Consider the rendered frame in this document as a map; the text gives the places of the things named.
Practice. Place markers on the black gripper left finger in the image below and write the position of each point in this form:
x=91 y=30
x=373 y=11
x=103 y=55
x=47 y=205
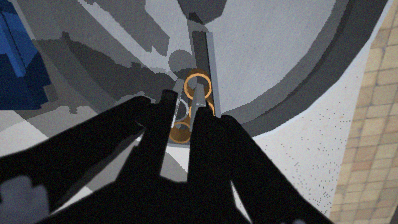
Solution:
x=37 y=181

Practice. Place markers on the blue crate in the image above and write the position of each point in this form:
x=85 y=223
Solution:
x=29 y=86

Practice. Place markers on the grey metal bushing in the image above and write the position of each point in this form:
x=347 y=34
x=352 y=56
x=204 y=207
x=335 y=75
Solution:
x=182 y=114

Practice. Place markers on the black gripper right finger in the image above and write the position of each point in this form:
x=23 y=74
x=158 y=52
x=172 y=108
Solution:
x=221 y=152

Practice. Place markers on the bronze bushing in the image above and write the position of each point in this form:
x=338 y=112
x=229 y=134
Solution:
x=209 y=99
x=179 y=135
x=197 y=72

